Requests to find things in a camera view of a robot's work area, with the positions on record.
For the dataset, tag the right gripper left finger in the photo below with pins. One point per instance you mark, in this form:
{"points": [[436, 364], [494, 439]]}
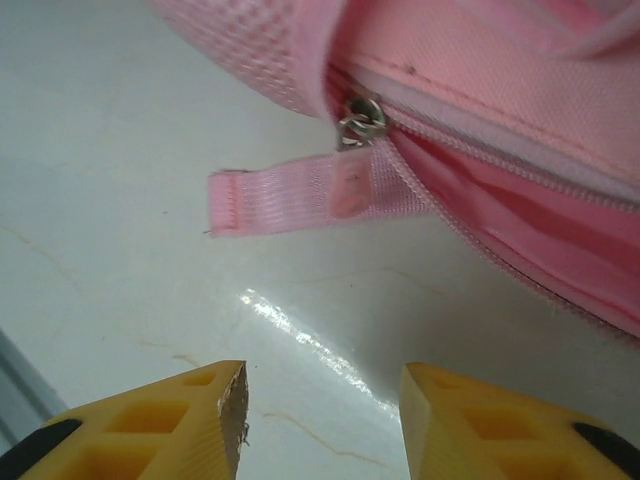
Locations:
{"points": [[150, 440]]}

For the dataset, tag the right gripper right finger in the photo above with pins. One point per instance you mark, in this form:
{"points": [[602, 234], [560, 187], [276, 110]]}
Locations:
{"points": [[475, 440]]}

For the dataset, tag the pink backpack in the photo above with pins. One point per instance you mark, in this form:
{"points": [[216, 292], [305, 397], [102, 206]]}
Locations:
{"points": [[500, 75]]}

